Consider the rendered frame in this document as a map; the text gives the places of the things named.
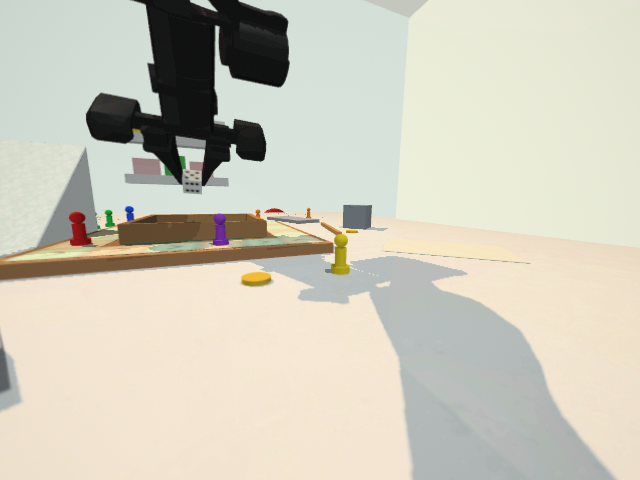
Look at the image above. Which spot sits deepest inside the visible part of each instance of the yellow game pawn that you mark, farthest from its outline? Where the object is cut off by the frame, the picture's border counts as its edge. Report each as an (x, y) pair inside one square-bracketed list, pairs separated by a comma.
[(340, 267)]

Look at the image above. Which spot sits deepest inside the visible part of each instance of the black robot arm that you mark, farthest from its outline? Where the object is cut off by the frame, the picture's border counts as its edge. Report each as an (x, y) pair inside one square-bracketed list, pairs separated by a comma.
[(252, 42)]

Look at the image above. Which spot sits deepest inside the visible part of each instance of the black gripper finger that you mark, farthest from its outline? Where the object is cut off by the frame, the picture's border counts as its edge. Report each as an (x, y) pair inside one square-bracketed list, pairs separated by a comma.
[(211, 161), (169, 157)]

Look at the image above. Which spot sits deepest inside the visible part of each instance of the purple game pawn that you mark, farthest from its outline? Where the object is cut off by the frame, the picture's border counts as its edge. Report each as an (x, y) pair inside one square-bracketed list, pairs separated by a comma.
[(221, 239)]

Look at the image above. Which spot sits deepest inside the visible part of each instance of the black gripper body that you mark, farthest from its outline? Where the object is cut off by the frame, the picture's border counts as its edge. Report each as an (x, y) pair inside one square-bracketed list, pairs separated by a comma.
[(187, 109)]

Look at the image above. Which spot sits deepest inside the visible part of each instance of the red game pawn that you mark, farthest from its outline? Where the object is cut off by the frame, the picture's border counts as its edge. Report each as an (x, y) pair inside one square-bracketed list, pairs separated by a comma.
[(79, 230)]

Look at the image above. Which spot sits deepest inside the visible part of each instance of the white die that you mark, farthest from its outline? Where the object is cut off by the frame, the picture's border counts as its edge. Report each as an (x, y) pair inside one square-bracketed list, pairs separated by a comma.
[(192, 181)]

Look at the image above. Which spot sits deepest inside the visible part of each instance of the thin tan wooden stick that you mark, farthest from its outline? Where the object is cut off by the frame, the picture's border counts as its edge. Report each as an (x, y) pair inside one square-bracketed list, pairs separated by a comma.
[(330, 228)]

